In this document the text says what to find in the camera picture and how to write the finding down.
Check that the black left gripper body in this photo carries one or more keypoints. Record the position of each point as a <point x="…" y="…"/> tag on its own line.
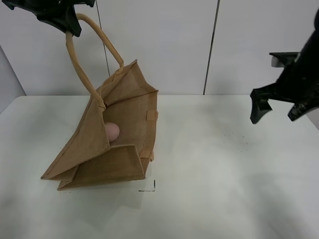
<point x="52" y="8"/>

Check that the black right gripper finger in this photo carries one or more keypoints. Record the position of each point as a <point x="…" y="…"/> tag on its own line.
<point x="260" y="105"/>
<point x="301" y="108"/>

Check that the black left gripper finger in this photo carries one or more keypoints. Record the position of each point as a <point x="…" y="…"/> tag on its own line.
<point x="72" y="22"/>
<point x="55" y="22"/>

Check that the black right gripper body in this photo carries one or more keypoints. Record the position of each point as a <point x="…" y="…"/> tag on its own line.
<point x="299" y="80"/>

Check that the pink peach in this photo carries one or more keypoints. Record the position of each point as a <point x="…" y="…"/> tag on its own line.
<point x="112" y="131"/>

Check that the brown linen tote bag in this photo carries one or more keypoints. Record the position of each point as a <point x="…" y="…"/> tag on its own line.
<point x="126" y="99"/>

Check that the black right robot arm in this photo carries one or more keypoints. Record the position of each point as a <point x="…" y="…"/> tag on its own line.
<point x="310" y="49"/>

